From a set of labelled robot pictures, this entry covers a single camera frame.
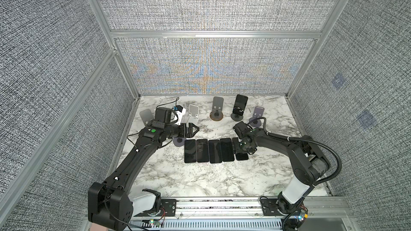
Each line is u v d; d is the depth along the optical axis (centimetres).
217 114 107
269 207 73
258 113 100
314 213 73
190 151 93
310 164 47
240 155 90
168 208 73
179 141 95
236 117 107
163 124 60
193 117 104
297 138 52
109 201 39
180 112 71
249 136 68
